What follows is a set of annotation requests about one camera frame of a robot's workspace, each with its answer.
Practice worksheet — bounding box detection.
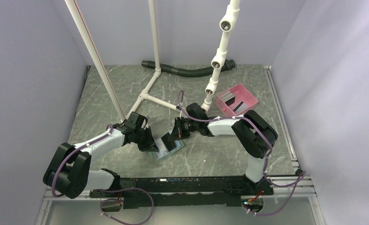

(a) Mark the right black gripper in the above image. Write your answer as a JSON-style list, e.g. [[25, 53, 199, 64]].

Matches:
[[168, 117, 199, 142]]

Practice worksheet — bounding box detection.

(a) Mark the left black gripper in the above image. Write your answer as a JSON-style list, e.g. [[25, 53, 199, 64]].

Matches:
[[133, 126, 158, 152]]

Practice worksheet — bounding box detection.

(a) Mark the black credit card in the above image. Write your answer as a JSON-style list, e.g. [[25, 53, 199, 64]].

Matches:
[[161, 131, 182, 151]]

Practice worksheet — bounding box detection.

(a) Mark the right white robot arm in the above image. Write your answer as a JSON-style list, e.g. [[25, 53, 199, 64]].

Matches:
[[168, 103, 278, 195]]

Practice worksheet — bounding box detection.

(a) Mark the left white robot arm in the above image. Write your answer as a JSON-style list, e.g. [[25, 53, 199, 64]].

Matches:
[[43, 112, 159, 199]]

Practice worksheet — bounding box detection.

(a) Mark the grey card stack in tray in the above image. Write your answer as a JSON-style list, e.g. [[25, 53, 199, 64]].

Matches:
[[220, 91, 236, 106]]

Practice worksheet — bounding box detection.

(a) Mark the black striped card in tray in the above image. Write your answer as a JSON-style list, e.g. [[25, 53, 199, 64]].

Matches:
[[233, 101, 248, 114]]

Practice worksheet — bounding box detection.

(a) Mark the pink plastic card tray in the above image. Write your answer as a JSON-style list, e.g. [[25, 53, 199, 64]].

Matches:
[[215, 83, 258, 116]]

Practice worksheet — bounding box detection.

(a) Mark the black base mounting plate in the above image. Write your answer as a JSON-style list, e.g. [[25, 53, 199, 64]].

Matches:
[[90, 175, 274, 209]]

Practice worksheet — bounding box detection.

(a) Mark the white PVC pipe frame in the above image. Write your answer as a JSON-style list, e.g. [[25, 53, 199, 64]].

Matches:
[[65, 0, 240, 121]]

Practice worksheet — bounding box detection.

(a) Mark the black corrugated hose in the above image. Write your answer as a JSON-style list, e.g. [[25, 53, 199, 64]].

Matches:
[[141, 60, 236, 78]]

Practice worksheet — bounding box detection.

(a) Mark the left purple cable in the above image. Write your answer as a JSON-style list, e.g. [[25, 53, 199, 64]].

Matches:
[[51, 124, 155, 225]]

